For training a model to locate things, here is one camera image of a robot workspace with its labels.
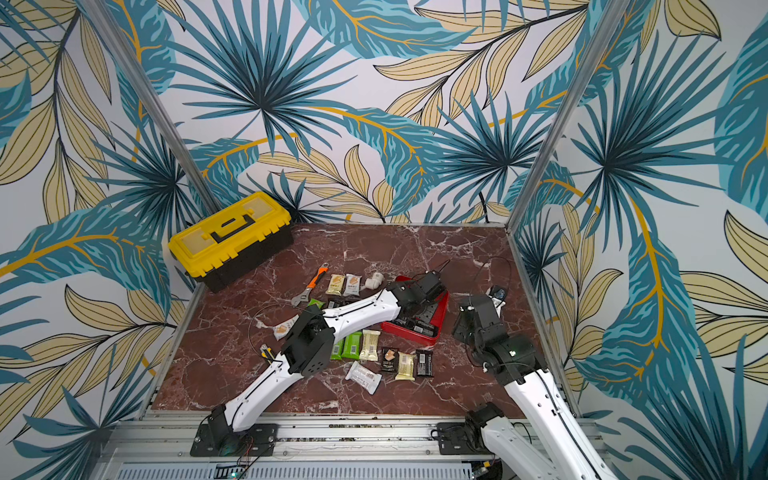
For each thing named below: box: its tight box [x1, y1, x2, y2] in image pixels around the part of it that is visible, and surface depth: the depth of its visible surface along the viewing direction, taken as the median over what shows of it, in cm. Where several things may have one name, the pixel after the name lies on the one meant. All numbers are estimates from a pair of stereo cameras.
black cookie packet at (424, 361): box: [416, 349, 433, 377], surface depth 87 cm
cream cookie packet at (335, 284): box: [325, 274, 345, 296], surface depth 103 cm
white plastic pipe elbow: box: [365, 272, 384, 290], surface depth 102 cm
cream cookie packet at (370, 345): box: [360, 329, 380, 362], surface depth 90 cm
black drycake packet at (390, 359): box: [381, 346, 399, 374], surface depth 87 cm
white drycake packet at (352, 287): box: [344, 273, 362, 297], surface depth 102 cm
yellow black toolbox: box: [168, 191, 294, 293], surface depth 97 cm
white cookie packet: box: [345, 361, 382, 395], surface depth 85 cm
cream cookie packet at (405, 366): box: [395, 351, 415, 381], surface depth 85 cm
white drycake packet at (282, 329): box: [272, 314, 300, 341], surface depth 92 cm
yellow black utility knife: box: [260, 343, 275, 364], surface depth 89 cm
